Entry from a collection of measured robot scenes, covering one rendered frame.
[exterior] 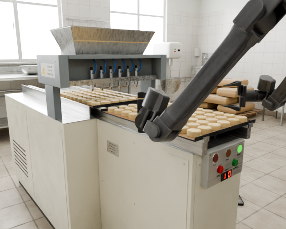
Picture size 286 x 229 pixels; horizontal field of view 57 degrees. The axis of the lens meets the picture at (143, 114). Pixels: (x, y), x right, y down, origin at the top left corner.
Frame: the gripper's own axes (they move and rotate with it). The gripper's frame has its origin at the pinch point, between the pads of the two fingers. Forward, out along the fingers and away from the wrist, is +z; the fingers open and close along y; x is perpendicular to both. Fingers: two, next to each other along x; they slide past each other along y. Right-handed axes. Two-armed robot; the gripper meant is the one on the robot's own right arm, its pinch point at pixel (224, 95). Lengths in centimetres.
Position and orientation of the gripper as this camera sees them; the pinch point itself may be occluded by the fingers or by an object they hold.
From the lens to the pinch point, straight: 133.5
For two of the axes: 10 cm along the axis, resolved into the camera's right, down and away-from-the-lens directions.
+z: -10.0, -0.1, 0.9
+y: -0.1, -9.8, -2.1
